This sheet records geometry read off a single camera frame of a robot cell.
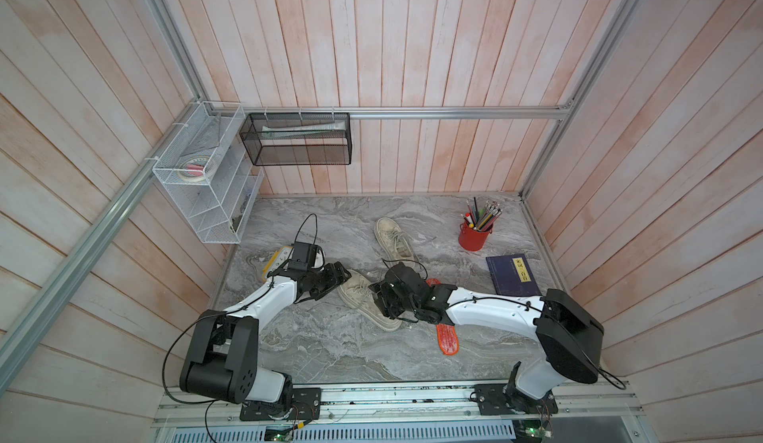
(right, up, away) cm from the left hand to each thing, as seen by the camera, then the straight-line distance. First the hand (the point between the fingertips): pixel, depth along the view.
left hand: (343, 283), depth 89 cm
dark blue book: (+56, +1, +7) cm, 56 cm away
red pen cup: (+44, +13, +14) cm, 48 cm away
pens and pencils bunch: (+46, +20, +6) cm, 50 cm away
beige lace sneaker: (+5, -3, -2) cm, 6 cm away
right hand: (+7, -1, -7) cm, 10 cm away
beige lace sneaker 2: (+17, +11, +6) cm, 21 cm away
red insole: (+31, -13, -5) cm, 34 cm away
